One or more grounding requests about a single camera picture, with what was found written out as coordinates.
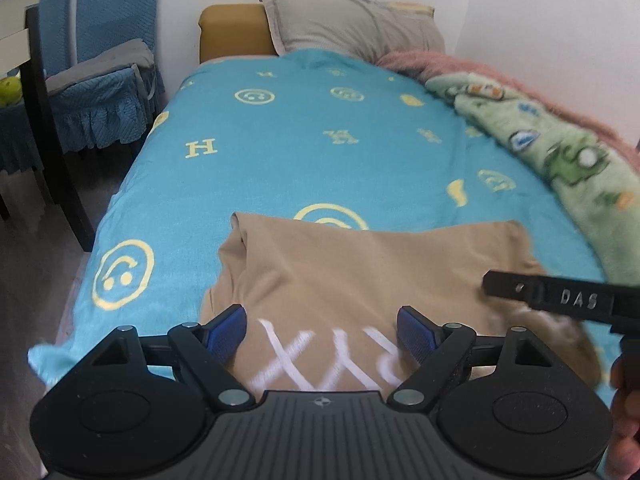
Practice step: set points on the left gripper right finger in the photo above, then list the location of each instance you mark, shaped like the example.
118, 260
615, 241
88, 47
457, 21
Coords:
498, 407

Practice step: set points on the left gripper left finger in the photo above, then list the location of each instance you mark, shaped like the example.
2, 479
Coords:
136, 404

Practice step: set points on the tan t-shirt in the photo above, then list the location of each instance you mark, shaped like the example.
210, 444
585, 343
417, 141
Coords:
321, 301

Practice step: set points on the person's right hand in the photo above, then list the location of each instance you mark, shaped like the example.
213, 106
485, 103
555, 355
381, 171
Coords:
623, 458

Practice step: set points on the green cartoon fleece blanket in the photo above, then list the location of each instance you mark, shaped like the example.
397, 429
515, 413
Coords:
596, 186

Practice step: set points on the pink fuzzy blanket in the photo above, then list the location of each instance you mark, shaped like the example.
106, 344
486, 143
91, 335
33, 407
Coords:
424, 65

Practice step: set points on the blue patterned bed sheet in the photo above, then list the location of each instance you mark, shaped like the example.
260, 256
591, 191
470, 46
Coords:
311, 136

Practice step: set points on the green plush toy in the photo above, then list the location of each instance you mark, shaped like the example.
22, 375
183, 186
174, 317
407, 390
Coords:
11, 91

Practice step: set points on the grey cloth on chair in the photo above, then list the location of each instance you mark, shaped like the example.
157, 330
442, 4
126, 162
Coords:
130, 53

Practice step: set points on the mustard yellow headboard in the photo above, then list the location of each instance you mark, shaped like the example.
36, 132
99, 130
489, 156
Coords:
234, 29

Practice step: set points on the white table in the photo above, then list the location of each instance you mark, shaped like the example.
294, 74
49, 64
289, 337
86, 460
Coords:
13, 35

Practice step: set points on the grey pillow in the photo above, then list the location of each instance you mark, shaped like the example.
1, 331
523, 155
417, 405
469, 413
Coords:
364, 29

